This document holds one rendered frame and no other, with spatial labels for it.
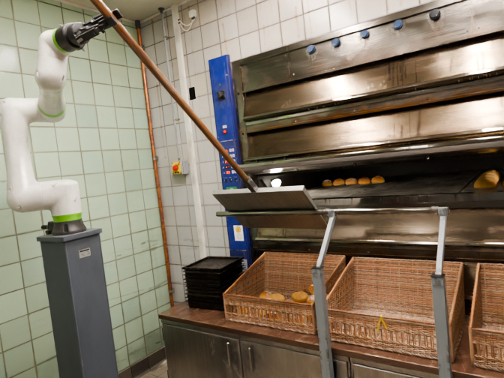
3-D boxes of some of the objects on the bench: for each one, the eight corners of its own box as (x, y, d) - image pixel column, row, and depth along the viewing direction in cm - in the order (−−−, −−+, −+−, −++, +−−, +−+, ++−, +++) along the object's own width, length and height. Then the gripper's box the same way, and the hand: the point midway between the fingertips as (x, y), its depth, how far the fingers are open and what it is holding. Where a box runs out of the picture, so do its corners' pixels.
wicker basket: (355, 303, 221) (351, 255, 219) (469, 316, 189) (464, 260, 187) (319, 340, 181) (314, 282, 179) (455, 364, 149) (450, 294, 147)
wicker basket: (268, 292, 257) (264, 250, 255) (351, 301, 225) (347, 254, 223) (223, 320, 217) (217, 271, 215) (316, 337, 185) (310, 280, 183)
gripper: (94, 30, 148) (135, 11, 135) (72, 58, 140) (114, 40, 127) (79, 13, 143) (120, -8, 130) (55, 40, 135) (97, 21, 122)
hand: (110, 19), depth 131 cm, fingers closed on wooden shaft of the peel, 3 cm apart
